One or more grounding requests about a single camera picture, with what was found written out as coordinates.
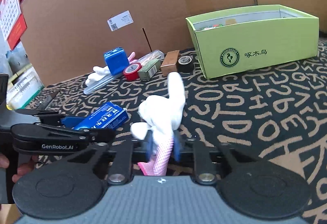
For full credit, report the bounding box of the blue medicine box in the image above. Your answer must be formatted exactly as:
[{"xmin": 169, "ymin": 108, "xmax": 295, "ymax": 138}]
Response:
[{"xmin": 74, "ymin": 102, "xmax": 129, "ymax": 130}]

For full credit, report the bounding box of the olive green small box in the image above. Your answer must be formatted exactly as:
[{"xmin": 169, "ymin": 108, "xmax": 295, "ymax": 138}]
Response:
[{"xmin": 138, "ymin": 59, "xmax": 161, "ymax": 81}]

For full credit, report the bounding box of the black tape roll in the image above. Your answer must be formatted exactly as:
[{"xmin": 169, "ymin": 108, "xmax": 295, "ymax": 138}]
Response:
[{"xmin": 177, "ymin": 55, "xmax": 194, "ymax": 73}]

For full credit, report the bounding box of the copper cosmetic box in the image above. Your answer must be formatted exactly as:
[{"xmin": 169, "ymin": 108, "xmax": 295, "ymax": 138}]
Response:
[{"xmin": 160, "ymin": 50, "xmax": 180, "ymax": 77}]

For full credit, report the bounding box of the red tape roll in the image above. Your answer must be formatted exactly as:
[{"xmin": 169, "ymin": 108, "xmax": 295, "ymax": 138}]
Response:
[{"xmin": 123, "ymin": 62, "xmax": 142, "ymax": 81}]

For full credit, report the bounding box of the blue square plastic container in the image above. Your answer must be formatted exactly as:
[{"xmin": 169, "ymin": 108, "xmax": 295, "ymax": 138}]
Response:
[{"xmin": 104, "ymin": 47, "xmax": 130, "ymax": 75}]

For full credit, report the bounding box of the person left hand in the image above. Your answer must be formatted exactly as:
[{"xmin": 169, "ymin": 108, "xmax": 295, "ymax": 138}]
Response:
[{"xmin": 0, "ymin": 153, "xmax": 38, "ymax": 183}]

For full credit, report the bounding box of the clear plastic case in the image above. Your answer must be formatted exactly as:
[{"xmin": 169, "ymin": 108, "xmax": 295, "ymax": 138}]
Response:
[{"xmin": 83, "ymin": 72, "xmax": 123, "ymax": 94}]

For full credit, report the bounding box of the clear bag of sticks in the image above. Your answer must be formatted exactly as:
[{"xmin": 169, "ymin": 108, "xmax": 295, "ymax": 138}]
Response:
[{"xmin": 138, "ymin": 50, "xmax": 165, "ymax": 66}]

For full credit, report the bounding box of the patterned black tan blanket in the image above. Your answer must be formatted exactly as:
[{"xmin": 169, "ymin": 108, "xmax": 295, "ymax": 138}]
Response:
[{"xmin": 28, "ymin": 38, "xmax": 326, "ymax": 223}]

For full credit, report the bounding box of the green cardboard box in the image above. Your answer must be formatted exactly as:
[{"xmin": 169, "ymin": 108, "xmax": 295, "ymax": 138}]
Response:
[{"xmin": 186, "ymin": 4, "xmax": 319, "ymax": 79}]

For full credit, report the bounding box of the large brown cardboard sheet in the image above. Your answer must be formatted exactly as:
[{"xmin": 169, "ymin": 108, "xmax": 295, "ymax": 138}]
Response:
[{"xmin": 19, "ymin": 0, "xmax": 327, "ymax": 87}]

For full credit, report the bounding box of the white shipping label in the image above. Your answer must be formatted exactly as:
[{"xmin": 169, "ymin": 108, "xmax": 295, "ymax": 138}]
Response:
[{"xmin": 107, "ymin": 10, "xmax": 134, "ymax": 31}]

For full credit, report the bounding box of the red wall calendar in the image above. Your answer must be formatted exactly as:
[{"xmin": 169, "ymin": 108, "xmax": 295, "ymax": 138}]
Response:
[{"xmin": 1, "ymin": 0, "xmax": 27, "ymax": 50}]

